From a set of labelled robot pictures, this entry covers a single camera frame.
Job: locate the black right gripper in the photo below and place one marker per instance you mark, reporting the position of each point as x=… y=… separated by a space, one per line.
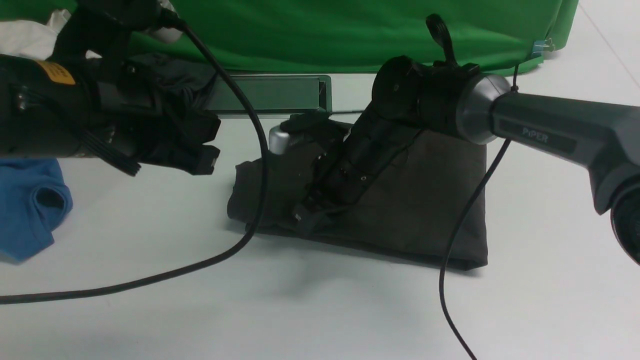
x=352 y=161

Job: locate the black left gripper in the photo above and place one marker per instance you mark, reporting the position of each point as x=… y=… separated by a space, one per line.
x=95 y=51

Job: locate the dark gray long-sleeve top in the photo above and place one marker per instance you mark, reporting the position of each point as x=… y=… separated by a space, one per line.
x=409 y=212

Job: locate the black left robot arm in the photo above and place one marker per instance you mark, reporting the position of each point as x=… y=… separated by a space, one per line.
x=87 y=100

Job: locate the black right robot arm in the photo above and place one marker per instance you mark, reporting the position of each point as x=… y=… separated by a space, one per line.
x=461 y=101

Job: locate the dark slate crumpled garment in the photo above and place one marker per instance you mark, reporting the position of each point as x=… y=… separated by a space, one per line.
x=164 y=86

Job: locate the blue t-shirt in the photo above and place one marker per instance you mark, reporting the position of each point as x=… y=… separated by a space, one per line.
x=34 y=201

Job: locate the green backdrop cloth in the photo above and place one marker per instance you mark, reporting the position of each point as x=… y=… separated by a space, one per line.
x=358 y=36

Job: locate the white crumpled garment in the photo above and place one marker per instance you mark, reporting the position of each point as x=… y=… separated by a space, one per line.
x=32 y=40

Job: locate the blue binder clip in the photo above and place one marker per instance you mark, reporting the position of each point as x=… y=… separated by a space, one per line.
x=541 y=47

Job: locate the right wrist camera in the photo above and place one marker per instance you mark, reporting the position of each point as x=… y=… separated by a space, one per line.
x=300 y=132

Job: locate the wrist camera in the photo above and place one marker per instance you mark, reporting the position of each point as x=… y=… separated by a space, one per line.
x=151 y=17
x=300 y=132

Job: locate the metal table cable hatch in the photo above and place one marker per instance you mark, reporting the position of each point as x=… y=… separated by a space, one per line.
x=273 y=95

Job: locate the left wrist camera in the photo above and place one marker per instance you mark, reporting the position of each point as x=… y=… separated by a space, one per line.
x=151 y=17

